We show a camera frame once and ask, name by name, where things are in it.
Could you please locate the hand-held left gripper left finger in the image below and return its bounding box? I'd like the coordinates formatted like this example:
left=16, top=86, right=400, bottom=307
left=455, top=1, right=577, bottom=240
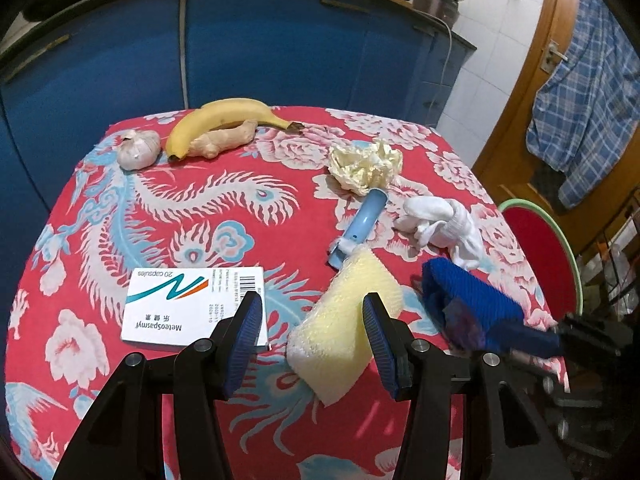
left=52, top=291, right=264, bottom=480

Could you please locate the garlic bulb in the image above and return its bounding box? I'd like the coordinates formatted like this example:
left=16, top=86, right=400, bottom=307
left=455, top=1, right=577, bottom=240
left=117, top=129, right=162, bottom=171

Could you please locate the white medicine box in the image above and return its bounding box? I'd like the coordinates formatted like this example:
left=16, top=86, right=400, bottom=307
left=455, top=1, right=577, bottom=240
left=121, top=266, right=271, bottom=352

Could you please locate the wooden door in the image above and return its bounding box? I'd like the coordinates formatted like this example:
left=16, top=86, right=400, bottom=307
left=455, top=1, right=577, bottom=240
left=472, top=0, right=640, bottom=256

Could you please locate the blue knit cloth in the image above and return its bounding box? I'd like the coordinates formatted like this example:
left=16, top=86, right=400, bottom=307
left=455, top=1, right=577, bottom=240
left=421, top=259, right=523, bottom=348

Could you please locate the red floral tablecloth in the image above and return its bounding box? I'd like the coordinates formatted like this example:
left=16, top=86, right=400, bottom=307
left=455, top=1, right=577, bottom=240
left=4, top=106, right=573, bottom=480

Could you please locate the yellow banana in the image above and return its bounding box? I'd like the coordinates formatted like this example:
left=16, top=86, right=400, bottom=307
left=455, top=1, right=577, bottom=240
left=166, top=98, right=303, bottom=161

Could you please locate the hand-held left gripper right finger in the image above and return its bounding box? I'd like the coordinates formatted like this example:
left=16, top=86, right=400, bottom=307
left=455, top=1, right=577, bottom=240
left=362, top=292, right=573, bottom=480

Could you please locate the white power cable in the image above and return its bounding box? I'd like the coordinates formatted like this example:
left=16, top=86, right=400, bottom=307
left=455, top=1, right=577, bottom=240
left=437, top=15, right=453, bottom=86

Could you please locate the metal door handle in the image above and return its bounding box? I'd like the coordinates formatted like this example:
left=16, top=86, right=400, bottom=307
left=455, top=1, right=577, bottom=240
left=540, top=40, right=571, bottom=73

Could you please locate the brown rice cooker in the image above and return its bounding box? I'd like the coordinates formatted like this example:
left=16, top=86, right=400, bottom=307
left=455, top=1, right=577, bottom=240
left=415, top=0, right=461, bottom=26

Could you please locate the blue plaid shirt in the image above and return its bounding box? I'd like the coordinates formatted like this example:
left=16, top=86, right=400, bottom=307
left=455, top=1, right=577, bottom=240
left=525, top=0, right=640, bottom=211

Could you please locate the blue kitchen base cabinet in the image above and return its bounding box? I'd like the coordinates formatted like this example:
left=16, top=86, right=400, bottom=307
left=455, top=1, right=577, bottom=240
left=0, top=0, right=476, bottom=341

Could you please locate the yellow sponge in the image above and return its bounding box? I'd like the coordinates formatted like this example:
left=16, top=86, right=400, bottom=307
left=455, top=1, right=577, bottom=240
left=286, top=249, right=403, bottom=407

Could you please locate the red basin green rim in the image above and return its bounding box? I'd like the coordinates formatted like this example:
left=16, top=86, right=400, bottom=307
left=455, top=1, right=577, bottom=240
left=497, top=199, right=583, bottom=318

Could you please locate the ginger root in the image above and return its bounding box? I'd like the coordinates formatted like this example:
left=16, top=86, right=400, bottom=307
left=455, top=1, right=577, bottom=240
left=187, top=119, right=258, bottom=161

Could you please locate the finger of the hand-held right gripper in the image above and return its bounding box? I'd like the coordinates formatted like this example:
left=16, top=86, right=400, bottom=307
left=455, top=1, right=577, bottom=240
left=512, top=352, right=573, bottom=382
left=487, top=312, right=638, bottom=361

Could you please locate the white sock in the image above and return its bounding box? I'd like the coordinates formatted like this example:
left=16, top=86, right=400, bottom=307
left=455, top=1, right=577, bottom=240
left=395, top=196, right=485, bottom=271

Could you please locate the light blue plastic tube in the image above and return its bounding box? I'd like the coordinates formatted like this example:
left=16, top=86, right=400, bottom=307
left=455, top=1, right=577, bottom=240
left=327, top=187, right=388, bottom=270

